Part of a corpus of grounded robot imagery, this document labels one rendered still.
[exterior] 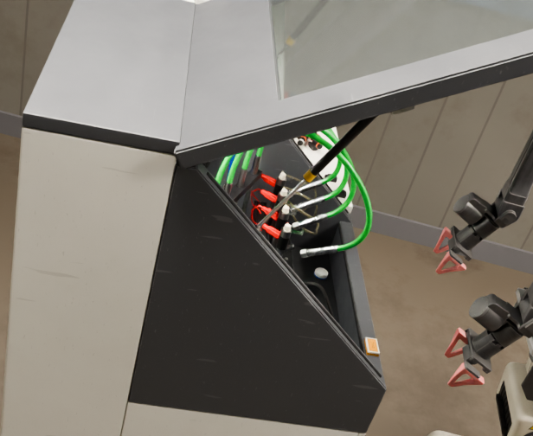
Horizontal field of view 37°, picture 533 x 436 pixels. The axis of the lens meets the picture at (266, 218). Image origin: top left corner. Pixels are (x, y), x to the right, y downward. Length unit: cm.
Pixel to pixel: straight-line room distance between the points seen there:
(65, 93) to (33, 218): 25
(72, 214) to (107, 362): 40
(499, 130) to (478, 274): 76
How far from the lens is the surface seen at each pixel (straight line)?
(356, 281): 216
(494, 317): 183
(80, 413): 195
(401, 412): 325
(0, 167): 401
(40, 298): 171
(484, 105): 384
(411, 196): 405
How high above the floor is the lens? 223
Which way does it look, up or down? 34 degrees down
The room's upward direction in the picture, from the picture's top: 16 degrees clockwise
